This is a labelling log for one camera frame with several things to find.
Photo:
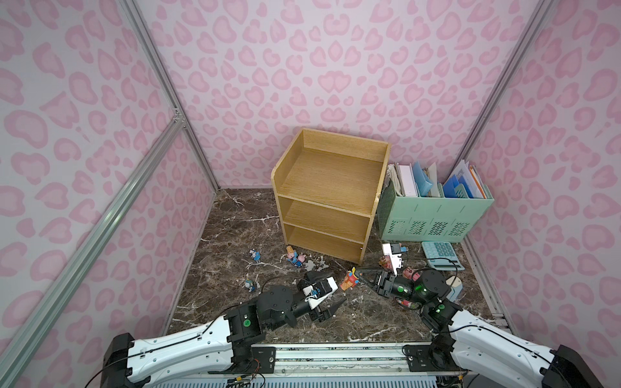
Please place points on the mint green file organizer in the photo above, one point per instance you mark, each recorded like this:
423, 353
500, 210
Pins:
427, 219

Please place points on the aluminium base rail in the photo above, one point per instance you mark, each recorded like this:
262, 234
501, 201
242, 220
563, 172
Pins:
322, 359

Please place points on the pink ice cream cone toy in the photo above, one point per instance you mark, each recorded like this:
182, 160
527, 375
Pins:
386, 263

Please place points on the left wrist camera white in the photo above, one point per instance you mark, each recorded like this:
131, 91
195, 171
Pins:
319, 289

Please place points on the mint green calculator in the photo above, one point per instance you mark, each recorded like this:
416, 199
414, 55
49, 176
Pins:
441, 256

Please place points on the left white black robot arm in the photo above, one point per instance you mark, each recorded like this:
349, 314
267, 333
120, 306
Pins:
224, 345

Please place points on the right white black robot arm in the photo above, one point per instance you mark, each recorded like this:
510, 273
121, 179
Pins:
472, 344

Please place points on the pink round toy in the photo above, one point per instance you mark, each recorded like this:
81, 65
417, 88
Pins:
411, 273

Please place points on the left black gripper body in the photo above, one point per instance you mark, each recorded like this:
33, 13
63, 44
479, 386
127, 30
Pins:
315, 305

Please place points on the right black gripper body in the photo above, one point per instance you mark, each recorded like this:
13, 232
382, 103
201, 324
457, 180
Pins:
381, 281

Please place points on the papers and folders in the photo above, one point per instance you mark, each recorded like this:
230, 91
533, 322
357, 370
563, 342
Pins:
414, 180

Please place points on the blue pink pig figure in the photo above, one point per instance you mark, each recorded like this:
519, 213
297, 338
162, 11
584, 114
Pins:
294, 258

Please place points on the sprinkled ice cream cone toy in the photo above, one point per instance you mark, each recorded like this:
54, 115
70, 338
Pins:
351, 280

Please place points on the small blue figure toy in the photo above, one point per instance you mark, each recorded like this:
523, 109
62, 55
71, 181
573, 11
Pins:
255, 255

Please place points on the wooden three-tier shelf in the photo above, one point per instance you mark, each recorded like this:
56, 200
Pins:
327, 188

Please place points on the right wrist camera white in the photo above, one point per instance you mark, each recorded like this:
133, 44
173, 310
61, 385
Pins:
395, 252

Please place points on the white blue stapler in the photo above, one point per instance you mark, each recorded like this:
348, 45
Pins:
456, 285

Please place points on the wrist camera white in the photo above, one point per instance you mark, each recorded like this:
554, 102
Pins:
319, 289
395, 252

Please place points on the small teal figure toy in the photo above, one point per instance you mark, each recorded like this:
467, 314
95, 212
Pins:
250, 286

